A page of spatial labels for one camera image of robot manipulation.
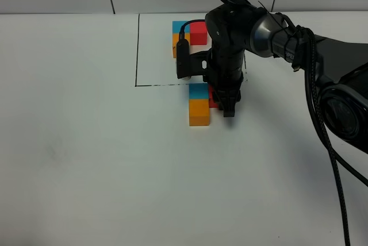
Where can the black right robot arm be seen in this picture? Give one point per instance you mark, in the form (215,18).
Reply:
(337,69)

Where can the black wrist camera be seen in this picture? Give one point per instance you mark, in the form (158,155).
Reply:
(189,65)

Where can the orange template block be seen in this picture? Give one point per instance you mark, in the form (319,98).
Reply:
(175,39)

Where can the blue template block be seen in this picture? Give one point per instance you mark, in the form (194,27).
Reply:
(177,25)

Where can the red template block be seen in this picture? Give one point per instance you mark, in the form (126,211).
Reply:
(198,33)

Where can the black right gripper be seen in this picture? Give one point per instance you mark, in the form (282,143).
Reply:
(222,69)

